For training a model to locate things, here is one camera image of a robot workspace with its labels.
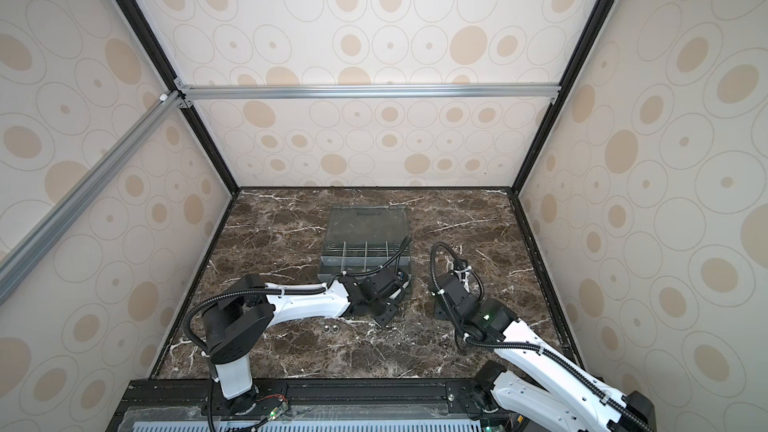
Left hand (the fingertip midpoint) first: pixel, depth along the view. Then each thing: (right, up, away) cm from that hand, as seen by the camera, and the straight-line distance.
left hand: (399, 308), depth 86 cm
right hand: (+12, +5, -6) cm, 15 cm away
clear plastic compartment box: (-12, +19, +21) cm, 31 cm away
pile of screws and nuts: (-19, -5, -2) cm, 20 cm away
